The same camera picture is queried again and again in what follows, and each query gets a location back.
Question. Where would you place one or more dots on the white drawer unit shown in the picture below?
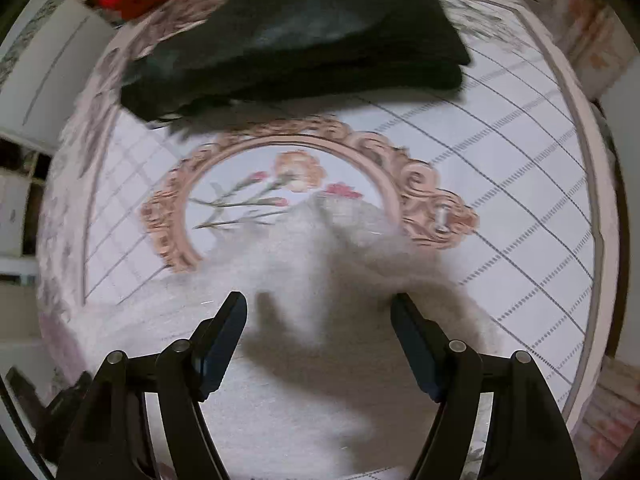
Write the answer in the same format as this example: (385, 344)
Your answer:
(15, 210)

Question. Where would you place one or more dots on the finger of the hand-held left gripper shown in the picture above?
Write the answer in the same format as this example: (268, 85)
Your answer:
(62, 410)

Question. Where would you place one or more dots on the small silver object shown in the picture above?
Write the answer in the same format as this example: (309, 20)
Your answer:
(442, 217)

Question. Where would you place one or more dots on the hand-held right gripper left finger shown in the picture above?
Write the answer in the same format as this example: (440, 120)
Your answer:
(215, 360)

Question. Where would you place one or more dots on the white wardrobe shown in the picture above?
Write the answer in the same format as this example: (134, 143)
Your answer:
(55, 85)

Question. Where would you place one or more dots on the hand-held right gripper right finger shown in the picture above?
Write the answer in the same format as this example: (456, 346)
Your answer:
(419, 355)

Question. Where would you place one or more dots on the white quilted mat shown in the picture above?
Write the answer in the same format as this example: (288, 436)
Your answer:
(500, 185)

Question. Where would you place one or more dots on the white tweed jacket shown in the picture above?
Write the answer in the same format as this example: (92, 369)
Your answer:
(310, 270)

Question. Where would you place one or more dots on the black folded jacket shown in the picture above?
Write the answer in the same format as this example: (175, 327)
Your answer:
(300, 35)

